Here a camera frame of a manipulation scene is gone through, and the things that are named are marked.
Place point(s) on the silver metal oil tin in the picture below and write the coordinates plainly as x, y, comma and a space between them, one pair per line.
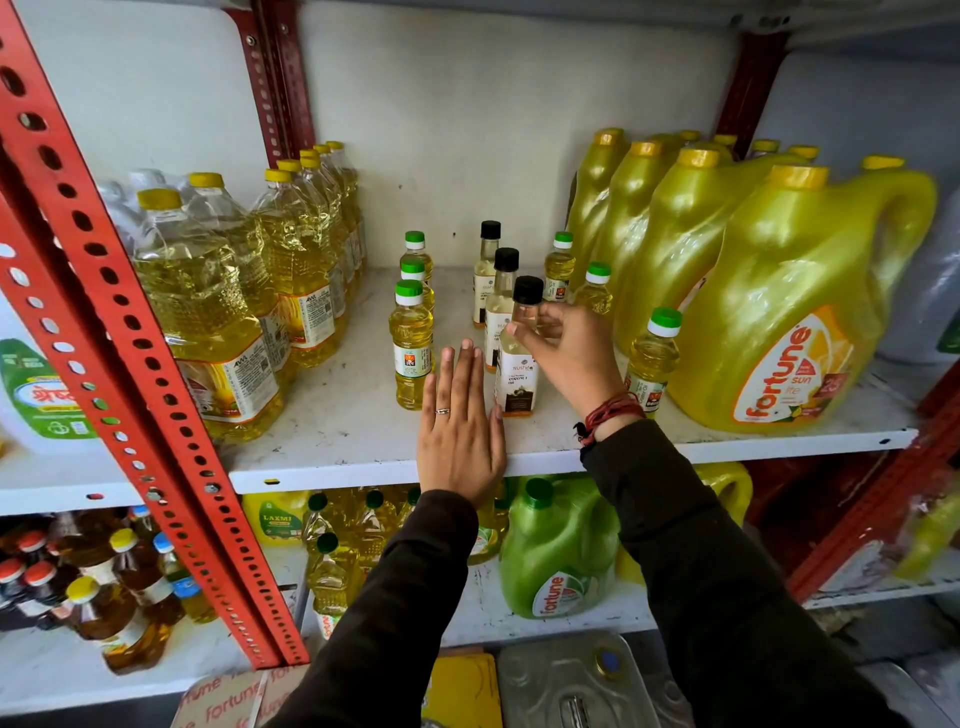
570, 682

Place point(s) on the person's left middle finger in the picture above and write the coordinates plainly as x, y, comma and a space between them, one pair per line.
465, 379

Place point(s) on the yellow oil tin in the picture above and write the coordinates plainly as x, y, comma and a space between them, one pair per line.
461, 694

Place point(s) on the printed cardboard box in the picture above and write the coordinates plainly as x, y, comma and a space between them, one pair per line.
225, 697

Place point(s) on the red slotted rack upright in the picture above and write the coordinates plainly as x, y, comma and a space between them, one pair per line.
862, 517
750, 82
281, 75
75, 217

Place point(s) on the yellow oil jug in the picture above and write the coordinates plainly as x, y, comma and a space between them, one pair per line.
727, 487

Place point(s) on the small green-cap oil bottle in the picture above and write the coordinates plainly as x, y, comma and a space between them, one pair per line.
412, 268
559, 271
651, 367
595, 295
411, 345
416, 251

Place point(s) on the group of green-cap oil bottles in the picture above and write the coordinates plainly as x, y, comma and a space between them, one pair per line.
337, 555

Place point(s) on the black-cap clear oil bottle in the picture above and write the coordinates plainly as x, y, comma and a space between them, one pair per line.
499, 307
486, 277
516, 379

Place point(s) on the person's left hand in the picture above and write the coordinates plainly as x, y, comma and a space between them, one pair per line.
459, 450

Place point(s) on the white shelf board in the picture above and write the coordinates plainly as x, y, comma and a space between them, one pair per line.
60, 667
337, 427
60, 484
487, 615

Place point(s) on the group of dark oil bottles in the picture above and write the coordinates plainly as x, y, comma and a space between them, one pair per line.
112, 592

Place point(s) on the white jug with green label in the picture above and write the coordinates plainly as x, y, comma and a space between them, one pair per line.
37, 390

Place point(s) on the green oil jug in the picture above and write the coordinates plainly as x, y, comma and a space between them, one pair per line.
559, 555

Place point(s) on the person's right thumb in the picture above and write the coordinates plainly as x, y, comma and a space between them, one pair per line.
529, 341

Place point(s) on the row of yellow-cap oil bottles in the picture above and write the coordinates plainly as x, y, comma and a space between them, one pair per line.
202, 300

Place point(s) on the person's left little finger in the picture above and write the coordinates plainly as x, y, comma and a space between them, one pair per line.
428, 405

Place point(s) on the yellow-green plastic pouch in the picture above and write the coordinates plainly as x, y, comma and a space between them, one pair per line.
930, 536

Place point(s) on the person's left forearm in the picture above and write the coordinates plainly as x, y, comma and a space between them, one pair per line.
390, 622

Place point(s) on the row of yellow oil jugs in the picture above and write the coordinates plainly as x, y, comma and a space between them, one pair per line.
780, 300

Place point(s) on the person's right forearm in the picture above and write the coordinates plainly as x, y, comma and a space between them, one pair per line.
712, 592

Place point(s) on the person's right hand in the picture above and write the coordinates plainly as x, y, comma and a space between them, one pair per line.
581, 360

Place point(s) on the person's left thumb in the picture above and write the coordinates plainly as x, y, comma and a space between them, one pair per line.
498, 442

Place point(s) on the yellow pouch with green label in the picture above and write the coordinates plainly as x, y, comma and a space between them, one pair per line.
274, 517

